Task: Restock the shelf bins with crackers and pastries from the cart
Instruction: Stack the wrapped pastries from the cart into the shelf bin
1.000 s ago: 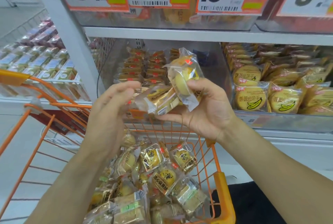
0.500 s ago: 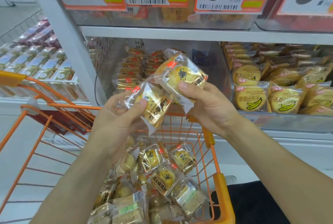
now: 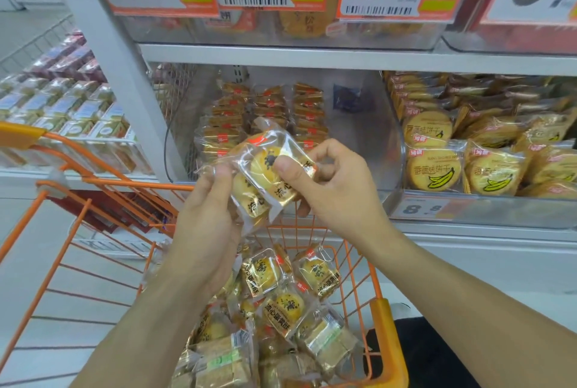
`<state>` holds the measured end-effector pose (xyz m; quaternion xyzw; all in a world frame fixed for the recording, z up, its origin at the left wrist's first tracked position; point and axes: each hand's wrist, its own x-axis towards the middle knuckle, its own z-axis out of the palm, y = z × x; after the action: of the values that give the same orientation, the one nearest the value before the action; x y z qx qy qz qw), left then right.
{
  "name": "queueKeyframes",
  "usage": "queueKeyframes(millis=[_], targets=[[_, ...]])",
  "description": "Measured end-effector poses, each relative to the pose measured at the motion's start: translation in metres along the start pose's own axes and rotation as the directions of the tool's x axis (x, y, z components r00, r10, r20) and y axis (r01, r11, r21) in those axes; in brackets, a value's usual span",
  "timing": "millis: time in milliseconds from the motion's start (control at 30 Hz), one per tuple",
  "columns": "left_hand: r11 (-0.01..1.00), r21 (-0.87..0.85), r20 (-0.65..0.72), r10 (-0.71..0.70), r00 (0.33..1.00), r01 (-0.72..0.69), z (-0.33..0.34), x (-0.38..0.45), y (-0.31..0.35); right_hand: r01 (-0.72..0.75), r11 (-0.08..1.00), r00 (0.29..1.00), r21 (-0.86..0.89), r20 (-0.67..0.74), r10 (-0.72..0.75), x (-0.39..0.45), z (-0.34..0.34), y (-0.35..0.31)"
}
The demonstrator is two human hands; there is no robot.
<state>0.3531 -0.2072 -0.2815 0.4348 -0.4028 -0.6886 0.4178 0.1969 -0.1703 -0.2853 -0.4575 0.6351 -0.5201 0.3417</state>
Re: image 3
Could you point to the person's left hand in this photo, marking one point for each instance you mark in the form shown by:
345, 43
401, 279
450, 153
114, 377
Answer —
203, 243

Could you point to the person's right hand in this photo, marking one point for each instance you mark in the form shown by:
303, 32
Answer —
342, 189

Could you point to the pile of pastry packets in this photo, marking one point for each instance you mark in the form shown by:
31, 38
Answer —
284, 306

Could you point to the rows of egg yolk packets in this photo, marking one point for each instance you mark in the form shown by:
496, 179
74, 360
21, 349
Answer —
221, 131

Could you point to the egg-yolk pastry packet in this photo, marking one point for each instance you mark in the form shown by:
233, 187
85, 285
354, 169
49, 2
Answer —
324, 338

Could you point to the white metal store shelf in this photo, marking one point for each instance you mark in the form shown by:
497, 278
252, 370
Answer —
112, 86

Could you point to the orange shopping cart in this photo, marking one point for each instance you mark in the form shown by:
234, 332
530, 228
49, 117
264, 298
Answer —
27, 133

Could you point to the person's right forearm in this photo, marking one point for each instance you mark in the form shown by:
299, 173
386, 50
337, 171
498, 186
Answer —
473, 320

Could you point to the person's left forearm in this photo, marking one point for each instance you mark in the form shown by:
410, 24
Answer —
144, 338

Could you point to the person's white right shoe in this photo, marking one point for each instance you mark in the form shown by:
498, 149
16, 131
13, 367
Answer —
400, 309

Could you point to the person's right leg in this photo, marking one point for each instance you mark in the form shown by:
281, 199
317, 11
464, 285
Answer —
428, 360

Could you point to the red carton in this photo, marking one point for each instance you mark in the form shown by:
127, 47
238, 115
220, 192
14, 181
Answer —
532, 38

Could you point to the blue paper label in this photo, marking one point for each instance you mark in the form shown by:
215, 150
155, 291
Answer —
351, 98

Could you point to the group of banana biscuit packets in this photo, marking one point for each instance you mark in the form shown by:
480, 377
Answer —
432, 171

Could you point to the red box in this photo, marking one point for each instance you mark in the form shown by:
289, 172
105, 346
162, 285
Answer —
103, 212

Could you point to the pile of golden cake packets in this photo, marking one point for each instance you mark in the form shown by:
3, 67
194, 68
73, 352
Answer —
306, 25

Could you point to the group of silver boxed cakes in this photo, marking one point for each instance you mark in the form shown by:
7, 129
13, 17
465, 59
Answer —
67, 108

